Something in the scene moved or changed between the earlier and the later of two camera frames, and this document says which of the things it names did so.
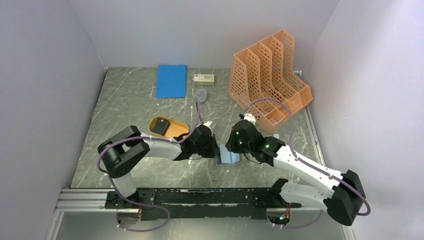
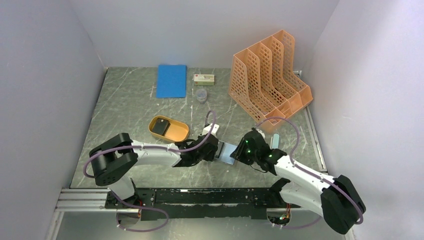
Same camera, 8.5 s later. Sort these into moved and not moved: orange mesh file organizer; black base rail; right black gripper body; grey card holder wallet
Moved: right black gripper body
Not moved: black base rail; grey card holder wallet; orange mesh file organizer
